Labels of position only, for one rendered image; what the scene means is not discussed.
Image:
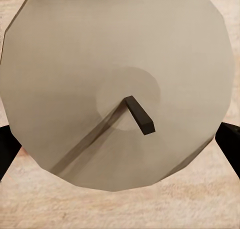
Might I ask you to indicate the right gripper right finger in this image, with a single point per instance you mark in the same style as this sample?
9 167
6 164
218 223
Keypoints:
228 138

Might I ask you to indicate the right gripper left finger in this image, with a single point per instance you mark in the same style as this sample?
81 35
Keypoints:
9 148

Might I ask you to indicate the pillar candle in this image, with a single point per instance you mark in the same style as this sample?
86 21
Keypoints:
116 95

